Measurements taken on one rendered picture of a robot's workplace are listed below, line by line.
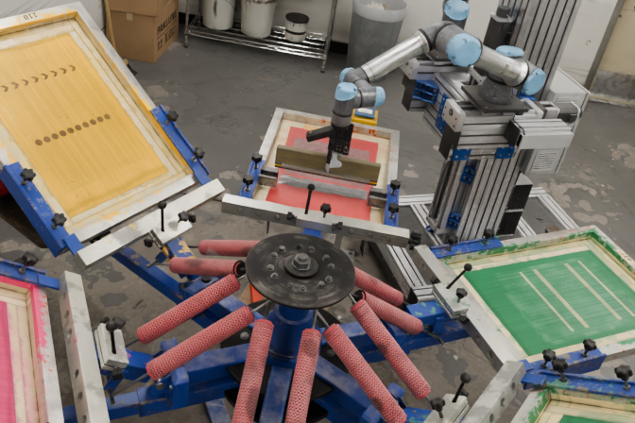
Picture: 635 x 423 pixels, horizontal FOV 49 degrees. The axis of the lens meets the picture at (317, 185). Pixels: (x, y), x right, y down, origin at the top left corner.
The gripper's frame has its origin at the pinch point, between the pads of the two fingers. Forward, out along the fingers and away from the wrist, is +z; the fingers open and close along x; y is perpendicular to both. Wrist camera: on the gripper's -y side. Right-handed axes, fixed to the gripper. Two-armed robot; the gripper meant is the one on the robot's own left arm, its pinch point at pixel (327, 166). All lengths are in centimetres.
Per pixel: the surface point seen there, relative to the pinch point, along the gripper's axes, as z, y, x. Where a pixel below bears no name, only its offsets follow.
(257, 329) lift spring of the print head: -16, -7, -106
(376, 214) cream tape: 13.5, 22.4, -6.8
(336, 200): 13.4, 6.2, -2.5
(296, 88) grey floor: 110, -42, 279
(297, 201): 13.3, -8.9, -8.3
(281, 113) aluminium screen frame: 10, -26, 52
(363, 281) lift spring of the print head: -8, 18, -72
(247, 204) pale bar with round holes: 4.6, -25.3, -27.9
